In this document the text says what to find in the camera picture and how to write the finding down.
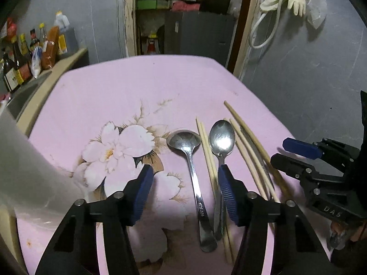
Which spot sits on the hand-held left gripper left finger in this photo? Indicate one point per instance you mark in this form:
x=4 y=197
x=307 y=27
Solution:
x=142 y=194

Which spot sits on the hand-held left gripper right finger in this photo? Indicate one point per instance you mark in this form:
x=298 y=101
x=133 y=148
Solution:
x=228 y=194

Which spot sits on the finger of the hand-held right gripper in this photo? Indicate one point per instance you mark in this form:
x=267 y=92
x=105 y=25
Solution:
x=301 y=147
x=289 y=166

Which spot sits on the oval-bowl metal spoon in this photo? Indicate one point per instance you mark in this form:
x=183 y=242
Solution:
x=222 y=137

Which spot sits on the round-bowl metal spoon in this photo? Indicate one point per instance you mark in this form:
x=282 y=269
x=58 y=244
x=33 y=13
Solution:
x=183 y=140

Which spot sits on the white utensil holder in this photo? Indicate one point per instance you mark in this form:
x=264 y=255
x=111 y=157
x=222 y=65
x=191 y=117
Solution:
x=28 y=177

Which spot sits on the person's right hand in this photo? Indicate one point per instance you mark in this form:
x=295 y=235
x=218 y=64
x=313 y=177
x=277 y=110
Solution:
x=351 y=232

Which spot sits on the clear plastic bag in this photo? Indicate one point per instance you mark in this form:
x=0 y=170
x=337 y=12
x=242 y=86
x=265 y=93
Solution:
x=316 y=8

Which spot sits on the red bottle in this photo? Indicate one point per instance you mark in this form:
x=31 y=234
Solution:
x=152 y=45

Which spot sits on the black cabinet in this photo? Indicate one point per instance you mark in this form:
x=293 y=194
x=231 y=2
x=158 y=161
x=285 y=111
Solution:
x=197 y=34

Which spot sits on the metal sink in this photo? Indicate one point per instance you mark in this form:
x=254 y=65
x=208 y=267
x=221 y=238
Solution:
x=25 y=94

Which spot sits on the grey box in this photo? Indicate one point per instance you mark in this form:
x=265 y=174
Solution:
x=71 y=41

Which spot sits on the white and blue packet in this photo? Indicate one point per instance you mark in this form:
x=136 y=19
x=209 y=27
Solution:
x=37 y=61

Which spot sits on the black box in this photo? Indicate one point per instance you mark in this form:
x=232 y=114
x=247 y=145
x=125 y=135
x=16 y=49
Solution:
x=216 y=0

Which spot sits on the wooden shelf unit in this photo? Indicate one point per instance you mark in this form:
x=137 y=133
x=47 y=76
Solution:
x=143 y=23

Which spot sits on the orange-brown sauce bottle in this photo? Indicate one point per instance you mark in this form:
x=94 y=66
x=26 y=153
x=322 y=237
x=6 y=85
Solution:
x=50 y=48

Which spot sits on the yellow-label sauce bottle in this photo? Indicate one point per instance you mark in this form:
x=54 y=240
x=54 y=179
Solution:
x=23 y=63

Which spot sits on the large dark glass bottle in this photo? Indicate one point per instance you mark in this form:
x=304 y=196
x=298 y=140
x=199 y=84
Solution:
x=11 y=74

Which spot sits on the red cloth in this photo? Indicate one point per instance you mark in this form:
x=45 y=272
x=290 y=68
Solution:
x=185 y=5

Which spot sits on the red-cap dark sauce bottle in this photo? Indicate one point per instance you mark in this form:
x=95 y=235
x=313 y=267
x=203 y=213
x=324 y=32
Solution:
x=34 y=41

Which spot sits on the yellow-cap small bottle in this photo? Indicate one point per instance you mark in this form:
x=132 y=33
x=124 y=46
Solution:
x=43 y=33

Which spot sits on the green box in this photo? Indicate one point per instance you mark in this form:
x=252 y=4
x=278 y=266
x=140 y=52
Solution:
x=146 y=4

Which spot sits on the white plastic jug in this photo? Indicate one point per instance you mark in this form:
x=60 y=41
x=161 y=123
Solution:
x=61 y=21

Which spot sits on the door frame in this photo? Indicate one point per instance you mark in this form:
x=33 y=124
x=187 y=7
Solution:
x=130 y=20

